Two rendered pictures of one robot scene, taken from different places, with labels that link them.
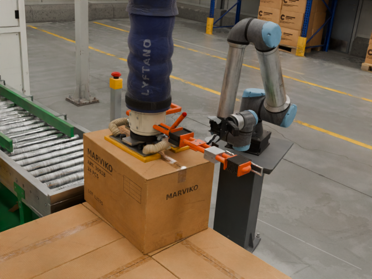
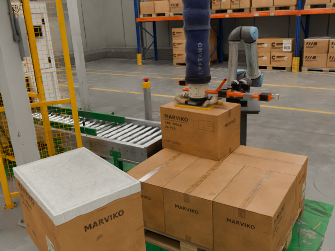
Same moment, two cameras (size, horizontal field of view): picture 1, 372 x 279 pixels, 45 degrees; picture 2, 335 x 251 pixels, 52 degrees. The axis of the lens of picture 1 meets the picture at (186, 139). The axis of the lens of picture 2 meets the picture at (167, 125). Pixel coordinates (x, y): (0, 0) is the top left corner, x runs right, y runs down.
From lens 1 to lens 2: 1.27 m
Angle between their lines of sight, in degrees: 11
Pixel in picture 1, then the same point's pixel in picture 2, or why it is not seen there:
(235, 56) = (235, 49)
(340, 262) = not seen: hidden behind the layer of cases
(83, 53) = (84, 82)
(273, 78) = (254, 58)
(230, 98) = (235, 72)
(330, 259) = not seen: hidden behind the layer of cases
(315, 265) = not seen: hidden behind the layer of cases
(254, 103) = (240, 76)
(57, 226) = (160, 160)
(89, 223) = (176, 155)
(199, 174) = (235, 112)
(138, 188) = (210, 123)
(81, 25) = (80, 63)
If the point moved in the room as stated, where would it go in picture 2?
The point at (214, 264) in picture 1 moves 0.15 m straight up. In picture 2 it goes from (256, 157) to (256, 140)
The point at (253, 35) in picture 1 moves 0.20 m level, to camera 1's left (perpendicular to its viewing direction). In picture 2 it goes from (245, 35) to (224, 36)
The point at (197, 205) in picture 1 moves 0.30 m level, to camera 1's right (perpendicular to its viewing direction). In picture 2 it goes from (235, 131) to (267, 127)
